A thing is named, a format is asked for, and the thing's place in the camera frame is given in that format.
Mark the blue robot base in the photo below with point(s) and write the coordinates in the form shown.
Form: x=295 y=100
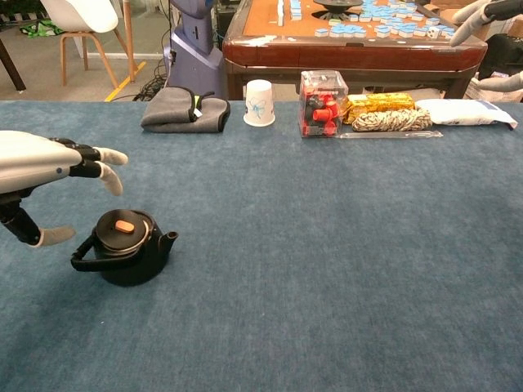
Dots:
x=196 y=53

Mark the green bag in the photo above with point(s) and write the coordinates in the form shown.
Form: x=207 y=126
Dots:
x=41 y=28

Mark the grey folded cloth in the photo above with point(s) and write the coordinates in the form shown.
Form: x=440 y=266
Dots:
x=171 y=116

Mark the black bag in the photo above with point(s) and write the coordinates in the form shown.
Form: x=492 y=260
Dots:
x=502 y=57

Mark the clear plastic tube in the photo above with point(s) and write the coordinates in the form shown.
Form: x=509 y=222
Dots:
x=392 y=134

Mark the brown mahjong table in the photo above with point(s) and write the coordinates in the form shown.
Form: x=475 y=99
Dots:
x=351 y=55

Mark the white paper cup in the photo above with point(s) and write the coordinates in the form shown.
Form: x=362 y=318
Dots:
x=259 y=102

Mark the gold foil package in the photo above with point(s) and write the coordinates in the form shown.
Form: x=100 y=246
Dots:
x=380 y=102

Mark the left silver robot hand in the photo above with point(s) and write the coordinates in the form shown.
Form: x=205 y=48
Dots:
x=28 y=163

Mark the white chair, wooden legs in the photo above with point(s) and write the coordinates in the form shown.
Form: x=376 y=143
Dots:
x=81 y=16

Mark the black iron teapot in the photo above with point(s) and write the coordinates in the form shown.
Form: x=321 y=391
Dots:
x=130 y=271

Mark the clear box, red black parts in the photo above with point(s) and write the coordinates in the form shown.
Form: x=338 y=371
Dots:
x=323 y=106

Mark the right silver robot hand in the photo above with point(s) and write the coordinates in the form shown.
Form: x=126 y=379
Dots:
x=470 y=22

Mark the white plastic basket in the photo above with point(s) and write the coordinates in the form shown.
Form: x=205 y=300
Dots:
x=490 y=96

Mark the cardboard box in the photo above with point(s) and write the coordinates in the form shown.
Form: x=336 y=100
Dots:
x=445 y=8

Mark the blue table mat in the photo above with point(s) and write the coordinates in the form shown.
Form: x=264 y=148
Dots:
x=286 y=245

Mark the black teapot lid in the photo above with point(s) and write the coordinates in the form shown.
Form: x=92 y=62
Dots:
x=122 y=232

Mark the white plastic bag package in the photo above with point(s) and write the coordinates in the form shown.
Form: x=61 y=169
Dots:
x=461 y=111

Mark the white face-up mahjong tile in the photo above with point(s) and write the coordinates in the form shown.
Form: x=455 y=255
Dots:
x=435 y=32

